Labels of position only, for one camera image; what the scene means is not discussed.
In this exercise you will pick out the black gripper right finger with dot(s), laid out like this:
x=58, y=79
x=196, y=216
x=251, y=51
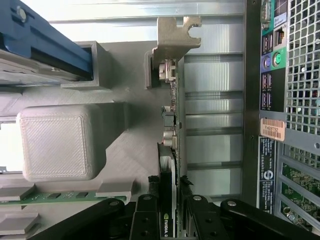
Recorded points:
x=207, y=225

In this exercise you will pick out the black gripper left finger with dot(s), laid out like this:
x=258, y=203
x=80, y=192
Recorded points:
x=145, y=220

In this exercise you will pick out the green RAM stick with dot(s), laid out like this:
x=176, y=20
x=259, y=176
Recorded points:
x=62, y=195

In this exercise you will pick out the grey printed parts rack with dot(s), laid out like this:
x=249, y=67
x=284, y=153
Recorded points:
x=55, y=145

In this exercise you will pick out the silver CPU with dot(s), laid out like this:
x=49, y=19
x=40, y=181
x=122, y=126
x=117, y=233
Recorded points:
x=10, y=147

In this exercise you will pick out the dark grey PC case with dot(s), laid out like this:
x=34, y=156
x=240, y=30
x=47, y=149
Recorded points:
x=252, y=75

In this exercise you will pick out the hard disk with blue bracket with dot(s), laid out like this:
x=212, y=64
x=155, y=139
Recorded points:
x=57, y=42

